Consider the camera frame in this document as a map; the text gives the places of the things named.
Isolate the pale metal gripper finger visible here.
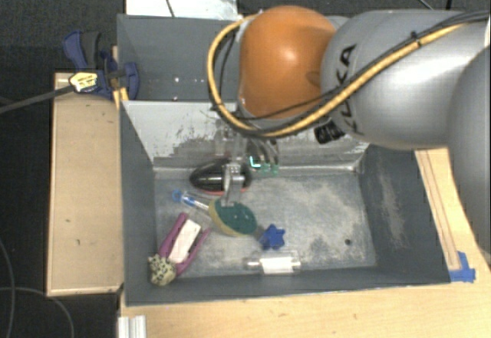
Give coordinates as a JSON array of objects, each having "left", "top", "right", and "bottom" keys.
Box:
[{"left": 222, "top": 162, "right": 247, "bottom": 208}]

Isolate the purple and white tool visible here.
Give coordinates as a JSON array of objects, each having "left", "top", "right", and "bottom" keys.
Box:
[{"left": 157, "top": 212, "right": 213, "bottom": 277}]

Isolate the blue star-shaped toy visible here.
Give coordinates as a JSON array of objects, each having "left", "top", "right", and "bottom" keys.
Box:
[{"left": 258, "top": 223, "right": 287, "bottom": 251}]

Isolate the pale wood board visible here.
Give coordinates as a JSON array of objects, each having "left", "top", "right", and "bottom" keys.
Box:
[{"left": 45, "top": 71, "right": 126, "bottom": 297}]

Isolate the black cylinder on white bracket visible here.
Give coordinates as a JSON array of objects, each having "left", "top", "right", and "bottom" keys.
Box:
[{"left": 313, "top": 118, "right": 347, "bottom": 145}]

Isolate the black oval object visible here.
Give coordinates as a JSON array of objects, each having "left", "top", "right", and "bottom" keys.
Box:
[{"left": 189, "top": 159, "right": 255, "bottom": 194}]

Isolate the clear tube with blue ring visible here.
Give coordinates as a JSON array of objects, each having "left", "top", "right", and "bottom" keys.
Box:
[{"left": 170, "top": 189, "right": 213, "bottom": 215}]

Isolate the grey metal bin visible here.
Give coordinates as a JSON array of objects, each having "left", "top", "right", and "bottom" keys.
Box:
[{"left": 116, "top": 13, "right": 452, "bottom": 307}]

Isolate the green and yellow sponge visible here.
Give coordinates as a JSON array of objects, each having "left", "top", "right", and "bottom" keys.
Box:
[{"left": 208, "top": 197, "right": 259, "bottom": 238}]

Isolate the yellow spotted toy animal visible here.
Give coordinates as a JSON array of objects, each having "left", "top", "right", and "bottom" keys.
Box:
[{"left": 147, "top": 254, "right": 178, "bottom": 287}]

